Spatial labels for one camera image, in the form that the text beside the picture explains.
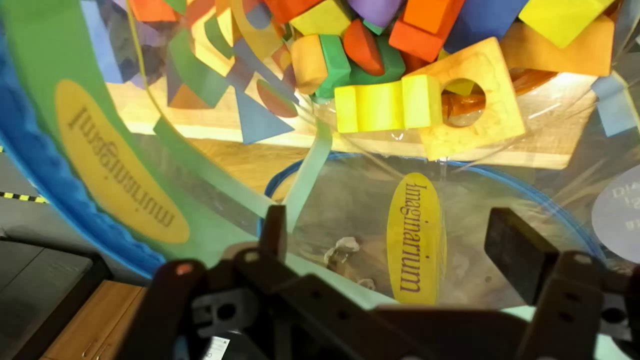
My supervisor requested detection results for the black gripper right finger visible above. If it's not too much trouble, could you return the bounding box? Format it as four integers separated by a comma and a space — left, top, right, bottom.
482, 205, 640, 360

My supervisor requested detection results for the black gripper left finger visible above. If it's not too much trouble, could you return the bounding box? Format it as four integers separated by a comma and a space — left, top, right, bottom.
116, 202, 376, 360

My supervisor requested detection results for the tan square block with hole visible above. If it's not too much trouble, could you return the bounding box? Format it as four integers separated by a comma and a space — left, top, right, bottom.
410, 35, 530, 161

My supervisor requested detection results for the yellow cuboid foam block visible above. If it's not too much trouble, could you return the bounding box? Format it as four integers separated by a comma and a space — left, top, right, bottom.
331, 71, 444, 136

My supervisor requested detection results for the green angled foam block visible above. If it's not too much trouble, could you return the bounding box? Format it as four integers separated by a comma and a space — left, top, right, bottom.
315, 33, 408, 104

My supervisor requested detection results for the yellow stepped foam block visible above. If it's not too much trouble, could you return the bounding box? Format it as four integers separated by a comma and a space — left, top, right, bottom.
518, 0, 615, 49

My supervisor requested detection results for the blue cuboid foam block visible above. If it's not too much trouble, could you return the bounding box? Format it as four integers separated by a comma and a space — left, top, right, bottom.
444, 0, 530, 55

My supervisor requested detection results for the red wedge foam block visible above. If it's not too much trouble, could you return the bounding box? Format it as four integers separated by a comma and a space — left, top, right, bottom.
339, 17, 388, 78

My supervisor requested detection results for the small orange foam block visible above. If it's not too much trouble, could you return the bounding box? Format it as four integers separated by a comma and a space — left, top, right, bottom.
386, 17, 448, 64
399, 0, 468, 35

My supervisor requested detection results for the clear plastic toy bag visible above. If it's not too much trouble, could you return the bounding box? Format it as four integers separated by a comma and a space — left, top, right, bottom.
0, 0, 640, 315

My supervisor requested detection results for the yellow wedge foam block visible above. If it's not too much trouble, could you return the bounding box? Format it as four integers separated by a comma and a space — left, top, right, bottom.
287, 0, 354, 37

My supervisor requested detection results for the large orange cuboid block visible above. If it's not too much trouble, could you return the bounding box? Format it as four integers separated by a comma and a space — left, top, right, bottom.
260, 0, 323, 26

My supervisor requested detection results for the purple cylinder foam block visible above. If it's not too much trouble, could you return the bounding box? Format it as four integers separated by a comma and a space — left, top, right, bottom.
346, 0, 403, 30

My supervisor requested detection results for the light orange small cube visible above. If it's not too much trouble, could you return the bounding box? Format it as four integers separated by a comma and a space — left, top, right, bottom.
290, 33, 330, 94

